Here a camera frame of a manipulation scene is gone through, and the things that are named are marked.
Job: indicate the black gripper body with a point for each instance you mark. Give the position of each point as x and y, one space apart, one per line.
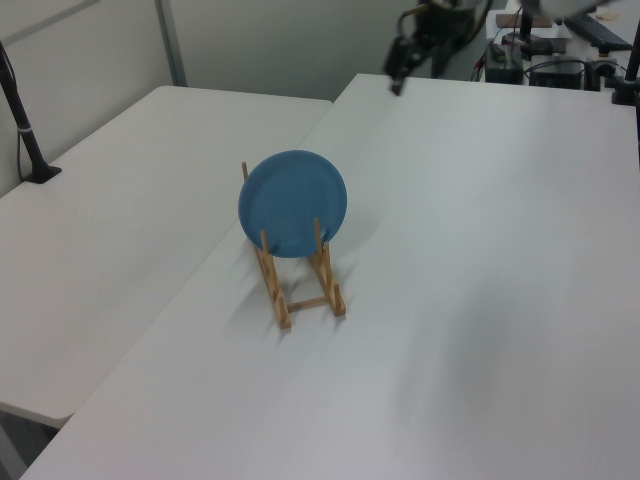
440 22

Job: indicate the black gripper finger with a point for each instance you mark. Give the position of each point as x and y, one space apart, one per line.
396 67
442 62

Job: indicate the blue round plate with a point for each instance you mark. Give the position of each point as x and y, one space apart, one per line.
292 205

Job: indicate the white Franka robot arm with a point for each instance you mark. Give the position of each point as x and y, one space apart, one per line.
565 6

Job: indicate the wooden plate rack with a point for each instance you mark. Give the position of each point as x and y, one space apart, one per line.
280 295

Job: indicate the black electronics box green light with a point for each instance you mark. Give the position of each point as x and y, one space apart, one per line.
502 67

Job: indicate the black controller box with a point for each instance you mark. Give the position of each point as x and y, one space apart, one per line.
557 75

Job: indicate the black keyboard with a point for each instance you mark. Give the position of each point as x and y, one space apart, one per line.
600 32

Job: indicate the plain black camera pole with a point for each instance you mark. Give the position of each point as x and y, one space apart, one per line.
631 60

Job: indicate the black camera pole with tie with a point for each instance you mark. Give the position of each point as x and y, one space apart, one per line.
22 130

